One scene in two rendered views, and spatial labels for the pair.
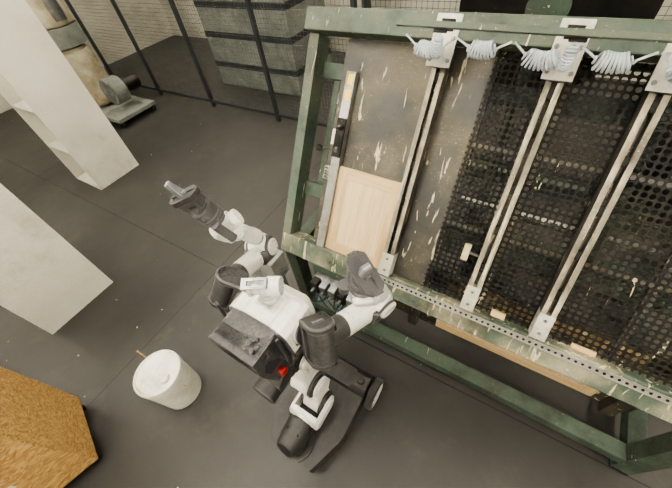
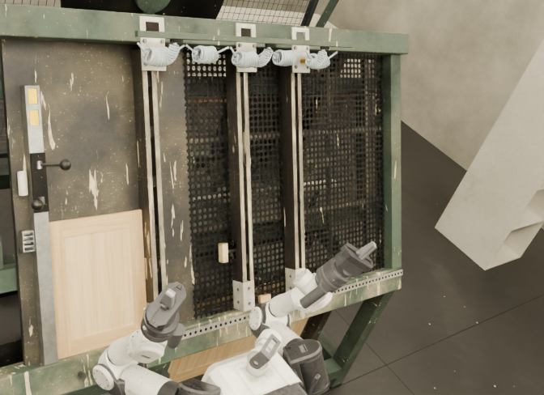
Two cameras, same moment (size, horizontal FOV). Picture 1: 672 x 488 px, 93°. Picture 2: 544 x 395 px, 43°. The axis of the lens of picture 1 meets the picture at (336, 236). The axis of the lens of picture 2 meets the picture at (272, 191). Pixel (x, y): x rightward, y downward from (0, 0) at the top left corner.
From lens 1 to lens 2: 1.91 m
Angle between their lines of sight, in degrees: 67
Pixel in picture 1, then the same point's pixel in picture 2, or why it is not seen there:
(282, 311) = (276, 367)
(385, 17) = (78, 19)
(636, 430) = (326, 343)
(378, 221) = (125, 273)
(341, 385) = not seen: outside the picture
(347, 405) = not seen: outside the picture
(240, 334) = not seen: outside the picture
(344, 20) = (19, 21)
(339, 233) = (74, 324)
